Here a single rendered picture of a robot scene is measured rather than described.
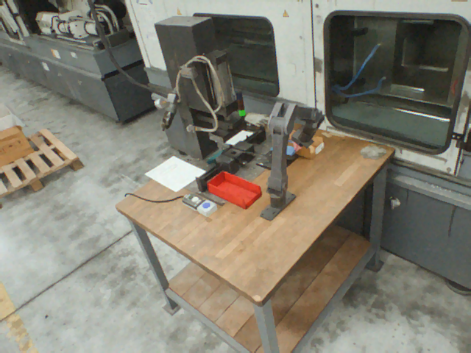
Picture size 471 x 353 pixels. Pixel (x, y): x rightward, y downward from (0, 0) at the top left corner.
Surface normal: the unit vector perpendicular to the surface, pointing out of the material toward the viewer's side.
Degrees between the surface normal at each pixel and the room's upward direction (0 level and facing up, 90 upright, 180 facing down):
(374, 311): 0
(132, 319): 0
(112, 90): 90
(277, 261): 0
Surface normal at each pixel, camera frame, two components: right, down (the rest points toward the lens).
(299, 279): -0.17, -0.80
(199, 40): 0.73, 0.29
